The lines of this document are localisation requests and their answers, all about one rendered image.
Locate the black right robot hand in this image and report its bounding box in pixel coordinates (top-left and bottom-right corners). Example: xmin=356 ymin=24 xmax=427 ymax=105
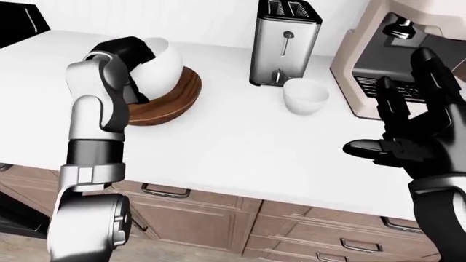
xmin=342 ymin=46 xmax=466 ymax=183

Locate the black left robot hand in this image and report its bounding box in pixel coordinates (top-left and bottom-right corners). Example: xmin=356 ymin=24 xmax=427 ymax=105
xmin=88 ymin=36 xmax=158 ymax=104

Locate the medium white bowl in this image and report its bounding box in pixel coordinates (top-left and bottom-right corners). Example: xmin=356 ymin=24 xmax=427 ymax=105
xmin=128 ymin=37 xmax=186 ymax=100

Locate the large brown wooden bowl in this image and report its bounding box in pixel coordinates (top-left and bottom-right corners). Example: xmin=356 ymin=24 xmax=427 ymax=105
xmin=126 ymin=66 xmax=203 ymax=127

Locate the beige coffee machine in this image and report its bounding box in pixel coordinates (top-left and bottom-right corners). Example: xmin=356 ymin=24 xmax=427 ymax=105
xmin=329 ymin=0 xmax=466 ymax=120

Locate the black cooktop appliance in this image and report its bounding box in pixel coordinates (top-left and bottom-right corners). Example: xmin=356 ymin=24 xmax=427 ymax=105
xmin=0 ymin=0 xmax=51 ymax=49

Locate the small white bowl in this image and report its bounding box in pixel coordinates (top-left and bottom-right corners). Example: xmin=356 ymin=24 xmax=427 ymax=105
xmin=283 ymin=77 xmax=331 ymax=116

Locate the silver black toaster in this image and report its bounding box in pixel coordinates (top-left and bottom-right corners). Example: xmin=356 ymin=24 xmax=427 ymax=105
xmin=248 ymin=0 xmax=323 ymax=88

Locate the brown wooden cabinet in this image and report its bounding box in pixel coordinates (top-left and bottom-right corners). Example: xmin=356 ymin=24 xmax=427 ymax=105
xmin=0 ymin=162 xmax=443 ymax=262

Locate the black oven door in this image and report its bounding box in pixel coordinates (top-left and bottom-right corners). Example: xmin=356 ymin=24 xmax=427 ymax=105
xmin=0 ymin=188 xmax=50 ymax=241

